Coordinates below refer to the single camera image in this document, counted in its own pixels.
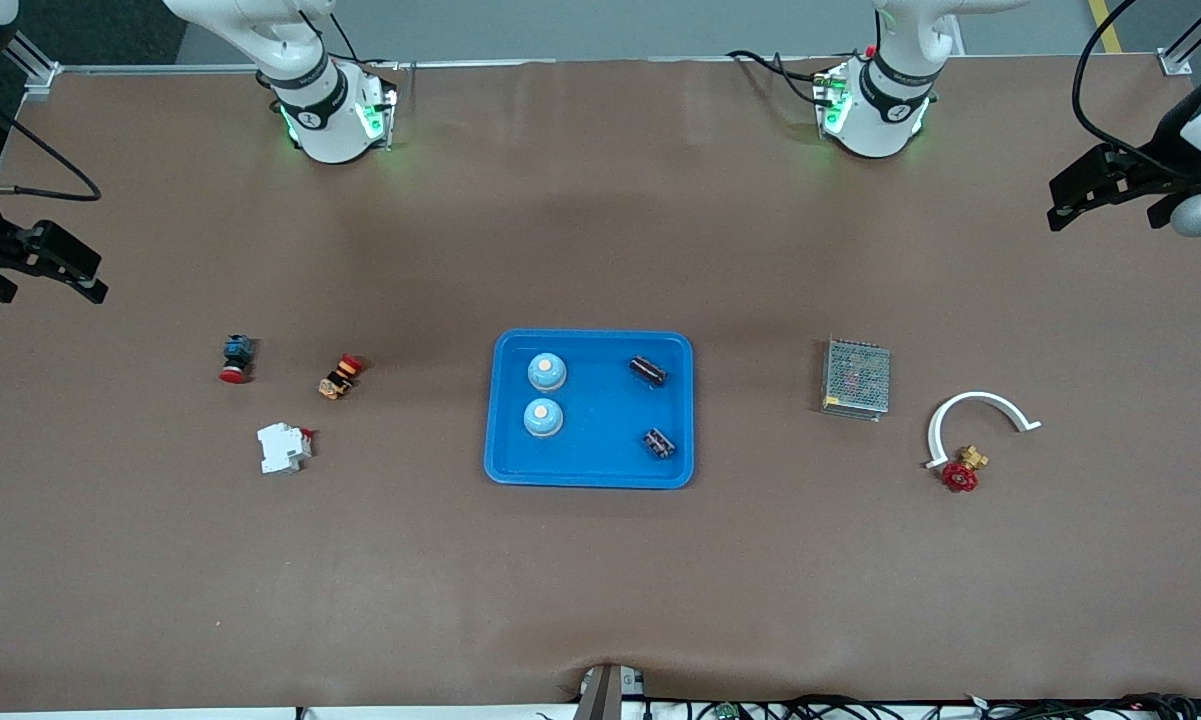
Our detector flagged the red push button blue body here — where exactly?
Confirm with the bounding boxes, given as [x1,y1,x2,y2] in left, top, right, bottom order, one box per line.
[219,335,257,385]

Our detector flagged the white circuit breaker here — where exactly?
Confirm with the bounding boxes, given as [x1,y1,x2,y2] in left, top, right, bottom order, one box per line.
[257,422,315,475]

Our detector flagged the metal mesh power supply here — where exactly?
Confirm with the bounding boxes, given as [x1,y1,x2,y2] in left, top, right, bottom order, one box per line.
[821,337,892,422]

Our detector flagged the brass valve red handwheel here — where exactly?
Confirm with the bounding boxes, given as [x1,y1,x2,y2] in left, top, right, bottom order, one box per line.
[940,446,990,493]

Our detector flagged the blue plastic tray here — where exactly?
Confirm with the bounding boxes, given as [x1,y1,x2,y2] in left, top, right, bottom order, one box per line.
[484,329,696,490]

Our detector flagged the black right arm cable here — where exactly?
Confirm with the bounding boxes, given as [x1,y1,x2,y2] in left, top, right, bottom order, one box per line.
[0,95,103,201]

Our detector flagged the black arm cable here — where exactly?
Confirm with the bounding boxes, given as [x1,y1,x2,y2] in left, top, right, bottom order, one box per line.
[1072,0,1196,181]
[0,95,103,201]

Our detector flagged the aluminium frame corner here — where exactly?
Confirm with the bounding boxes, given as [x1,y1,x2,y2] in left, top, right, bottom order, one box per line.
[1158,0,1201,77]
[5,30,61,98]

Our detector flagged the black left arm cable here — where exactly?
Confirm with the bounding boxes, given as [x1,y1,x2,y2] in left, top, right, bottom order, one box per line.
[1072,0,1196,181]

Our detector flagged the white curved plastic bracket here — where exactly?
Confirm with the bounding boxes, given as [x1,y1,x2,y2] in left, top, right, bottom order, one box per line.
[924,391,1043,471]

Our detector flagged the orange red button switch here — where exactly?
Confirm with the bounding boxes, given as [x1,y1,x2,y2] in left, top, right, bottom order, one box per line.
[318,353,365,401]

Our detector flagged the black base cables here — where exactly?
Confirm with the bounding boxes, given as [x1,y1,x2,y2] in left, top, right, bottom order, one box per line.
[726,48,833,107]

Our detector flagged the black cable bundle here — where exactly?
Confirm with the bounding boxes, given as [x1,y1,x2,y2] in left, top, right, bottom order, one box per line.
[645,692,1201,720]

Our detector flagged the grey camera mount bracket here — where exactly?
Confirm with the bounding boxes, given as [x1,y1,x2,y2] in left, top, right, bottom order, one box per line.
[575,663,646,720]

